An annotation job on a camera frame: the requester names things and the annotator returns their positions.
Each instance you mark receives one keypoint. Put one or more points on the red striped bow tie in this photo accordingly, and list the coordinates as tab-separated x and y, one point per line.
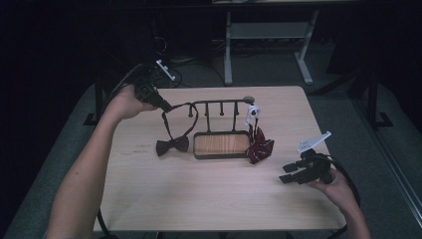
260	147

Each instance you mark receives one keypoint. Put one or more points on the black metal stand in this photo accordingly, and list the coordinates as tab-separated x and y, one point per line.
98	103
373	99

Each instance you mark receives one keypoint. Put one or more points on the white metal desk frame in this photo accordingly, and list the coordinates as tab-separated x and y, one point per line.
265	31

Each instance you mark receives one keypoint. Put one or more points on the black hook rack wooden tray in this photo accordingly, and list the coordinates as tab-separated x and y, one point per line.
221	144

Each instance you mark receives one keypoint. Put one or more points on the person's right hand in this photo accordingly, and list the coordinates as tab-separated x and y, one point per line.
335	192

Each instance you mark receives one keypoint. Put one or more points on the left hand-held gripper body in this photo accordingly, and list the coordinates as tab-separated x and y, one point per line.
149	81

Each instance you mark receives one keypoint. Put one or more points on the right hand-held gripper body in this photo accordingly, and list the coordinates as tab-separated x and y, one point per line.
315	166

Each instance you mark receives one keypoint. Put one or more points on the person's left hand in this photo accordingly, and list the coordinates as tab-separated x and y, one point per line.
127	104

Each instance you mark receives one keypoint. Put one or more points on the grey round table cap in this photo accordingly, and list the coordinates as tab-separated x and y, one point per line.
249	99

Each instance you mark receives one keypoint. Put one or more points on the dark brown bow tie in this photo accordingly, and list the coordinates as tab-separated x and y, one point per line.
174	144

